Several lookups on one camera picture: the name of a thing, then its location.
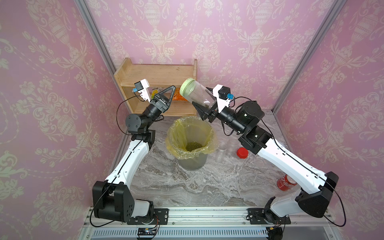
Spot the wooden two-tier shelf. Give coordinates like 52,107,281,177
114,58,198,114

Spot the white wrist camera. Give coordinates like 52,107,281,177
213,85,235,113
133,79,151,102

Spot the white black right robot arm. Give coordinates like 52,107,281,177
192,101,339,219

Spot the green-lidded clear jar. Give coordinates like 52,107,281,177
180,78,216,109

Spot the small black circuit board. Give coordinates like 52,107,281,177
138,228,157,238

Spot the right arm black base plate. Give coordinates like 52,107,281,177
246,208,292,225

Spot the green white carton box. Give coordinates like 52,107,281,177
151,87,162,99

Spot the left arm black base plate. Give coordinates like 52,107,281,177
127,208,169,225

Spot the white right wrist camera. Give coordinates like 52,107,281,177
213,85,235,113

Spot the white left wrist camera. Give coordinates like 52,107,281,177
133,79,151,102

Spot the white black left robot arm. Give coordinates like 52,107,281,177
91,86,176,224

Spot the red cola can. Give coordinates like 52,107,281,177
277,175,297,192

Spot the aluminium mounting rail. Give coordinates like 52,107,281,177
86,206,333,227

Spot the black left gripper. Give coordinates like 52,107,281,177
140,87,176,132

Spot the mesh trash bin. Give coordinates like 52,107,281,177
176,150,209,171

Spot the orange snack bag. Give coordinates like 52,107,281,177
172,88,187,102

